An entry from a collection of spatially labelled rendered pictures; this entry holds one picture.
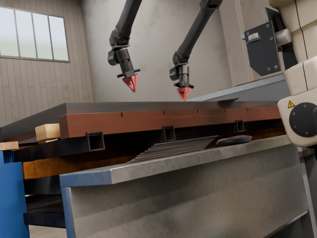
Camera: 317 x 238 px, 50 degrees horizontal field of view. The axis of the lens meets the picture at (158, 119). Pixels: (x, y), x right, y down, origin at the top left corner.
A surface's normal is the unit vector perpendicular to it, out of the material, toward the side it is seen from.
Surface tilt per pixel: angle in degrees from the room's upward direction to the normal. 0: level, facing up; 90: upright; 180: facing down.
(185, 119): 90
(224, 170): 90
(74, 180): 90
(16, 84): 90
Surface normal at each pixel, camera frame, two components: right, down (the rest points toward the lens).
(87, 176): -0.69, 0.04
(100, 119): 0.71, -0.17
